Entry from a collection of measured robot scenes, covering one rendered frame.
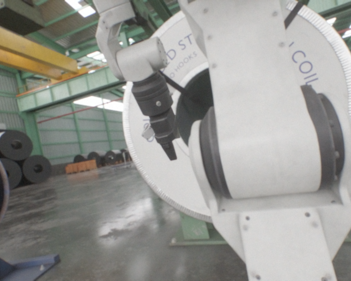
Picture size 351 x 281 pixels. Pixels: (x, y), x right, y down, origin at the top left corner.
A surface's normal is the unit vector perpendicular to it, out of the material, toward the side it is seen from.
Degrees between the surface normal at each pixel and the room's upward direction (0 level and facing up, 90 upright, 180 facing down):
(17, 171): 90
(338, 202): 16
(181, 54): 90
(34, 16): 92
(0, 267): 90
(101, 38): 125
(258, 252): 76
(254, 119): 63
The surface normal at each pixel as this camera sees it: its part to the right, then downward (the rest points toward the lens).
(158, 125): -0.06, 0.60
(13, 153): 0.93, -0.18
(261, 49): -0.33, -0.16
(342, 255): -0.19, -0.98
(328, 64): -0.30, 0.07
